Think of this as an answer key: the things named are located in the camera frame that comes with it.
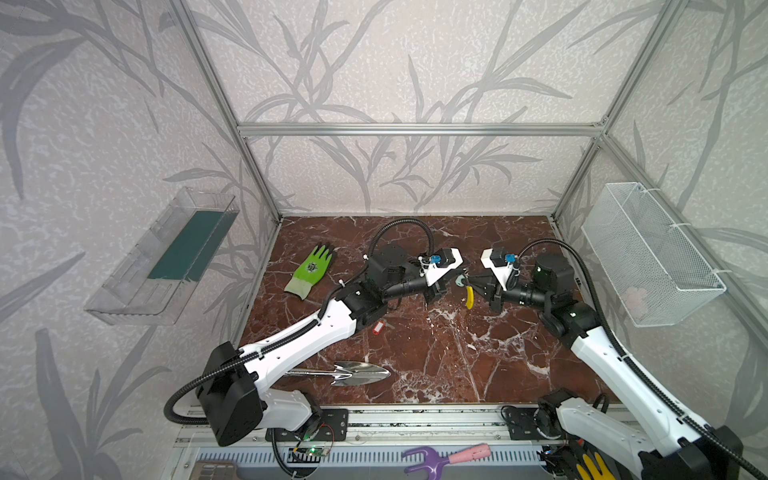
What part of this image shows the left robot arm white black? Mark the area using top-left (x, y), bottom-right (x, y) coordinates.
top-left (163, 218), bottom-right (463, 447)

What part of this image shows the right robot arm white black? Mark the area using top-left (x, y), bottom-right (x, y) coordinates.
top-left (463, 239), bottom-right (767, 479)

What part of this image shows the silver garden trowel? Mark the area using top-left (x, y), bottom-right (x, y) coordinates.
top-left (285, 361), bottom-right (391, 387)

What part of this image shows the green work glove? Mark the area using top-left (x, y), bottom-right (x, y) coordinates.
top-left (284, 244), bottom-right (334, 300)

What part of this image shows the purple pink garden fork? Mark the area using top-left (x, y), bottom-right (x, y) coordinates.
top-left (401, 444), bottom-right (491, 480)

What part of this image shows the yellow black glove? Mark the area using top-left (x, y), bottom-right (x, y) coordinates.
top-left (557, 440), bottom-right (632, 480)

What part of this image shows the small green circuit board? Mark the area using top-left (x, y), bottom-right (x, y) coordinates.
top-left (290, 445), bottom-right (332, 463)

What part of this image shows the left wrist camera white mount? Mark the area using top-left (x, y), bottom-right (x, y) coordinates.
top-left (418, 248), bottom-right (463, 287)

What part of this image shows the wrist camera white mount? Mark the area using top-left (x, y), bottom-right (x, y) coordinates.
top-left (481, 247), bottom-right (520, 291)
top-left (418, 248), bottom-right (463, 287)

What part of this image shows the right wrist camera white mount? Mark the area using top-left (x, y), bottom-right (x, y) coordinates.
top-left (481, 247), bottom-right (520, 291)

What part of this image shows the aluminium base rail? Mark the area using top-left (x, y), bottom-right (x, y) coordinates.
top-left (173, 403), bottom-right (685, 448)

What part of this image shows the white wire basket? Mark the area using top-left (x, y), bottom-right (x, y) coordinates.
top-left (582, 182), bottom-right (727, 328)

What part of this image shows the clear plastic wall tray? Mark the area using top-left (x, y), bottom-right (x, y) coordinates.
top-left (84, 187), bottom-right (240, 326)

